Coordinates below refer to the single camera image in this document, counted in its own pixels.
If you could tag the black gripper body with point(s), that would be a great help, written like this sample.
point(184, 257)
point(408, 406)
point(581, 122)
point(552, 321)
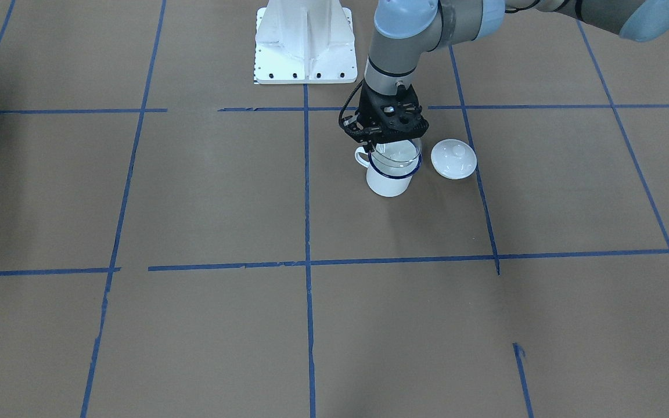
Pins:
point(366, 108)

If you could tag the clear plastic funnel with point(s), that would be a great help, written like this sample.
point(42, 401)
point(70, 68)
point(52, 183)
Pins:
point(400, 158)

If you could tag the white mug lid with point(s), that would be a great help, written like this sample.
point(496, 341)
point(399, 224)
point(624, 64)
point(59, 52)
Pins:
point(453, 159)

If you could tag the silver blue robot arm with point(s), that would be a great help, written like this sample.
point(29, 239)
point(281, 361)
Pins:
point(404, 30)

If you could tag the white enamel mug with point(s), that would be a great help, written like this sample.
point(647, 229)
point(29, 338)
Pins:
point(379, 183)

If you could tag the white pedestal column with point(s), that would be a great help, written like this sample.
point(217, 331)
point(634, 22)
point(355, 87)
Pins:
point(300, 42)

